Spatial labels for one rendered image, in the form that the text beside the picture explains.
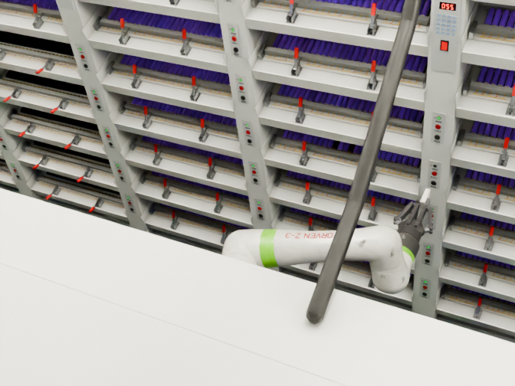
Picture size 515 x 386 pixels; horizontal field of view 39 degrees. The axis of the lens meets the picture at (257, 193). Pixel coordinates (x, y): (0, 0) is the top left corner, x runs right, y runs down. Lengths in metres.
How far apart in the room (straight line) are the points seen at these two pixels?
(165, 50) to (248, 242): 0.87
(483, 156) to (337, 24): 0.63
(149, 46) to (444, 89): 1.10
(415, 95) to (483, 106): 0.21
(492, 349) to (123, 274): 0.53
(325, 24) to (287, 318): 1.43
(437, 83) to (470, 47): 0.16
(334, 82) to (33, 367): 1.60
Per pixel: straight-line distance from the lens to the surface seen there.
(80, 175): 3.51
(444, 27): 2.15
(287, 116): 2.59
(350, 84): 2.38
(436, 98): 2.29
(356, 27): 2.28
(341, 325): 1.00
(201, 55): 2.61
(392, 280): 2.11
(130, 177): 3.28
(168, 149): 3.12
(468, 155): 2.43
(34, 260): 1.19
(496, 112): 2.28
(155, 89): 2.85
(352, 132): 2.50
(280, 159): 2.73
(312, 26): 2.31
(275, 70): 2.48
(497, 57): 2.17
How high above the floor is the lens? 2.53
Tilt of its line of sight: 43 degrees down
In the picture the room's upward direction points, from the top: 9 degrees counter-clockwise
